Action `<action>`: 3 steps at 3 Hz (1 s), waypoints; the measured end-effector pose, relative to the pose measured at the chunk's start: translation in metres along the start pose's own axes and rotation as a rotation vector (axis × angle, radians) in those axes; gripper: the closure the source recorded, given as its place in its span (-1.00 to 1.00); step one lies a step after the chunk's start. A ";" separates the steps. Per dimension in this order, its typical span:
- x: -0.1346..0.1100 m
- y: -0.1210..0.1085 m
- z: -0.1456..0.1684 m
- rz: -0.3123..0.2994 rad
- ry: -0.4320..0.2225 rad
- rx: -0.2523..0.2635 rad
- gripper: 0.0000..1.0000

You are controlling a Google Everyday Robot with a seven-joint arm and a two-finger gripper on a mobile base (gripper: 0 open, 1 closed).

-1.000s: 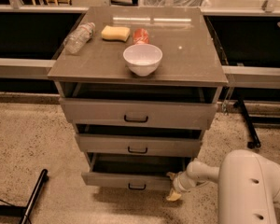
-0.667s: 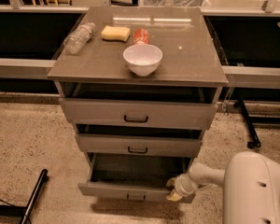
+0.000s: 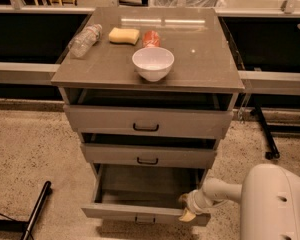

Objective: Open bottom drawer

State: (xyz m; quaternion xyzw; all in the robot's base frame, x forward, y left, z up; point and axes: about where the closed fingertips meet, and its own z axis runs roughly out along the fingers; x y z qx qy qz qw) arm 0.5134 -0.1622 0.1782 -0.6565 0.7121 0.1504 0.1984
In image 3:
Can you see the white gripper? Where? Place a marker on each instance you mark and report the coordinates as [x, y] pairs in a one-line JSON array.
[[192, 201]]

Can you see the grey bottom drawer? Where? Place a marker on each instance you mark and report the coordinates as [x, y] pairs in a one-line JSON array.
[[143, 195]]

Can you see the white bowl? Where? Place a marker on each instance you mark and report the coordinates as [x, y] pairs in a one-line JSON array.
[[154, 63]]

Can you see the black stand leg right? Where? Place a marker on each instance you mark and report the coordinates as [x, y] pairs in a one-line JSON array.
[[273, 152]]

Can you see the grey drawer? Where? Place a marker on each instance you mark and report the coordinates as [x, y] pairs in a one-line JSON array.
[[149, 122], [143, 195], [148, 156]]

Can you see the black stand leg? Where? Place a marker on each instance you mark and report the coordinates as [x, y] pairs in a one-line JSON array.
[[8, 224], [273, 152]]

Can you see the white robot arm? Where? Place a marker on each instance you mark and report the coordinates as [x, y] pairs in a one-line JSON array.
[[269, 199]]

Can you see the black stand leg left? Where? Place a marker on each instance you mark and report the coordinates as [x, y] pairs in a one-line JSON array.
[[8, 224]]

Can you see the yellow sponge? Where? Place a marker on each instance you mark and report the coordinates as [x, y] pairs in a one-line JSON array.
[[124, 36]]

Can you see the grey top drawer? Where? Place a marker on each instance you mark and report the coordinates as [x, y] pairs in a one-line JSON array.
[[149, 122]]

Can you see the grey drawer cabinet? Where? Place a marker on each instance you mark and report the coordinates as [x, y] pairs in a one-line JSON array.
[[204, 75]]

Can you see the clear plastic water bottle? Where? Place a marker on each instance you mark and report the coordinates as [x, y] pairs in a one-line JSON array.
[[83, 41]]

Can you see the grey middle drawer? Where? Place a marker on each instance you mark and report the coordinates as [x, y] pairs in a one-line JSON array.
[[148, 156]]

